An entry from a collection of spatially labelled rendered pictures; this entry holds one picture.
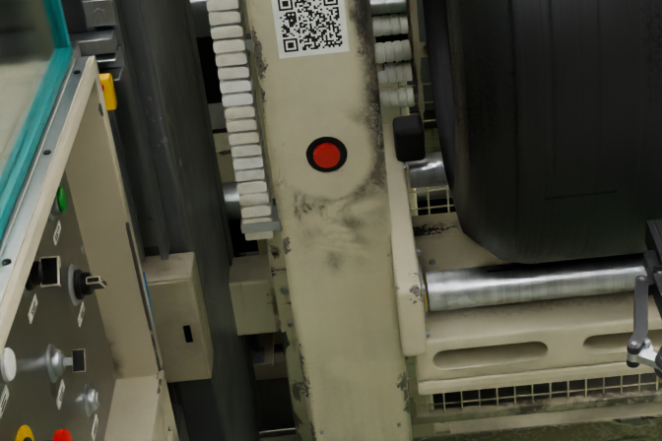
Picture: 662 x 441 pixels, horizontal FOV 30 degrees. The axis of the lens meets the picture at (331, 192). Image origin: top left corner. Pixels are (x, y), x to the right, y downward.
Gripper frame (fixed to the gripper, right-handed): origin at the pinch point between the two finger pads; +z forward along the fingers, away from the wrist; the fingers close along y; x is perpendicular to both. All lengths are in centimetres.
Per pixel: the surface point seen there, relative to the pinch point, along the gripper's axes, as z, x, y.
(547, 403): 51, 79, 2
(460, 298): 11.3, 14.0, 18.9
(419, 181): 39.0, 18.4, 21.2
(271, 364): 86, 98, 52
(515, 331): 8.8, 17.5, 13.1
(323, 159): 20.6, -0.4, 32.4
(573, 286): 11.3, 14.0, 6.2
